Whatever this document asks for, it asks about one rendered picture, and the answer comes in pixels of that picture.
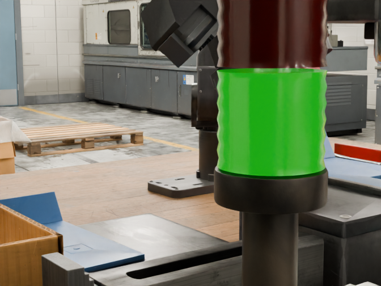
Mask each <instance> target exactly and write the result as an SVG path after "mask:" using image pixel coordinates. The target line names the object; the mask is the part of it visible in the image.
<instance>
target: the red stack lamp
mask: <svg viewBox="0 0 381 286"><path fill-rule="evenodd" d="M328 2H329V0H217V4H218V8H219V10H218V14H217V21H218V25H219V26H218V31H217V37H218V41H219V43H218V47H217V53H218V57H219V59H218V63H217V66H218V67H224V68H260V69H280V68H319V67H326V66H328V65H327V61H326V55H327V52H328V47H327V42H326V40H327V36H328V29H327V21H328V17H329V15H328V10H327V6H328Z"/></svg>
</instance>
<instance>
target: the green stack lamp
mask: <svg viewBox="0 0 381 286"><path fill-rule="evenodd" d="M217 74H218V78H219V80H218V84H217V90H218V94H219V95H218V100H217V106H218V110H219V111H218V116H217V122H218V126H219V127H218V132H217V137H218V142H219V143H218V147H217V153H218V157H219V159H218V163H217V167H218V168H219V169H221V170H224V171H228V172H231V173H237V174H244V175H258V176H293V175H304V174H312V173H316V172H319V171H322V170H324V169H325V163H324V156H325V152H326V151H325V146H324V141H325V137H326V133H325V129H324V126H325V122H326V115H325V108H326V105H327V101H326V98H325V93H326V90H327V83H326V80H325V78H326V75H327V70H321V69H299V68H280V69H260V68H247V69H223V70H217Z"/></svg>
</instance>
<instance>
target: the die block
mask: <svg viewBox="0 0 381 286"><path fill-rule="evenodd" d="M298 231H299V232H305V233H308V234H312V235H315V236H318V237H322V238H323V239H324V260H323V286H345V285H348V284H353V285H358V284H362V283H365V282H370V283H373V284H376V285H379V286H381V229H379V230H375V231H371V232H367V233H363V234H359V235H354V236H351V237H346V238H342V237H338V236H335V235H332V234H328V233H325V232H321V231H318V230H315V229H311V228H308V227H305V226H302V225H298ZM239 240H242V212H239Z"/></svg>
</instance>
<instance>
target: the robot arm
mask: <svg viewBox="0 0 381 286"><path fill-rule="evenodd" d="M218 10H219V8H218V4H217V0H151V1H150V3H149V4H148V5H147V6H146V7H145V8H144V9H143V11H142V12H141V18H142V21H143V24H144V26H145V30H146V33H147V36H148V38H149V42H150V45H151V47H152V49H153V50H154V51H157V50H159V51H160V52H161V53H162V54H164V55H165V56H166V57H167V58H168V59H169V60H170V61H171V62H172V63H173V64H174V65H175V66H177V67H178V68H179V67H180V66H181V65H182V64H183V63H184V62H186V60H188V59H189V58H190V57H191V56H192V55H193V54H194V53H195V52H196V51H197V50H199V51H198V55H197V57H196V69H197V83H191V127H195V128H196V129H198V145H199V168H198V169H197V170H196V174H194V175H187V176H179V177H174V178H167V179H159V180H151V181H148V182H147V185H148V190H149V191H152V192H155V193H158V194H161V195H164V196H168V197H171V198H183V197H190V196H196V195H203V194H210V193H214V169H215V167H216V166H217V163H218V159H219V157H218V153H217V147H218V143H219V142H218V137H217V132H218V127H219V126H218V122H217V116H218V111H219V110H218V106H217V100H218V95H219V94H218V90H217V84H218V80H219V78H218V74H217V70H223V69H247V68H224V67H218V66H217V63H218V59H219V57H218V53H217V47H218V43H219V41H218V37H217V31H218V26H219V25H218V21H217V14H218Z"/></svg>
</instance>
